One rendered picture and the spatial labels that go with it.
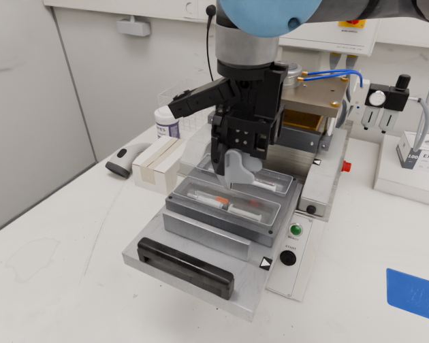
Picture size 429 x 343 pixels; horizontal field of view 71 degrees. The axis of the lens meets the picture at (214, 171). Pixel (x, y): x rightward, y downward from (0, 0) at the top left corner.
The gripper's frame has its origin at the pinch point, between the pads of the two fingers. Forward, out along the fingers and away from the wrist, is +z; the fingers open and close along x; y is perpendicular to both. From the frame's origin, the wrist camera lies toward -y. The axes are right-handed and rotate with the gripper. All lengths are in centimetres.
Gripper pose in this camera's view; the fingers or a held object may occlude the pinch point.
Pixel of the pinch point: (225, 181)
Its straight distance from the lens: 50.0
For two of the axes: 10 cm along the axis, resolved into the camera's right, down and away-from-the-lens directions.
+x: 4.3, -5.4, 7.2
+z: -0.1, 8.0, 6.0
